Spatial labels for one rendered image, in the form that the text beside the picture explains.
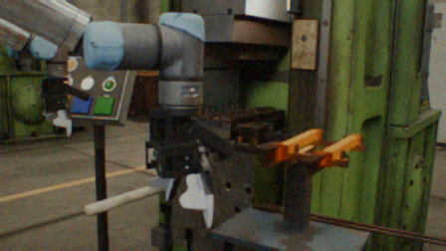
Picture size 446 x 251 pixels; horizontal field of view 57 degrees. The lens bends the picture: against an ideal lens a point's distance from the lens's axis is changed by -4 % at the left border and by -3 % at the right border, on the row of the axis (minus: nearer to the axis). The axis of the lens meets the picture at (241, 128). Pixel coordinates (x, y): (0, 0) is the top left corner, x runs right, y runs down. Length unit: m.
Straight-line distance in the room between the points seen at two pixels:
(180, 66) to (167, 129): 0.11
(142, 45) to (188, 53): 0.08
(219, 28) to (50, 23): 0.88
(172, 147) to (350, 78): 0.89
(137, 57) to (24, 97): 5.54
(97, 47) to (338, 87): 1.00
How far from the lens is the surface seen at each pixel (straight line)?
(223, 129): 1.56
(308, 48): 1.51
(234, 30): 1.53
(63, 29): 0.77
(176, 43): 0.68
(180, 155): 0.71
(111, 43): 0.66
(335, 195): 1.56
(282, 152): 1.02
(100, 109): 1.77
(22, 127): 6.27
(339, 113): 1.49
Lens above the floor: 1.22
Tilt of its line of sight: 10 degrees down
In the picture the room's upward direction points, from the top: 2 degrees clockwise
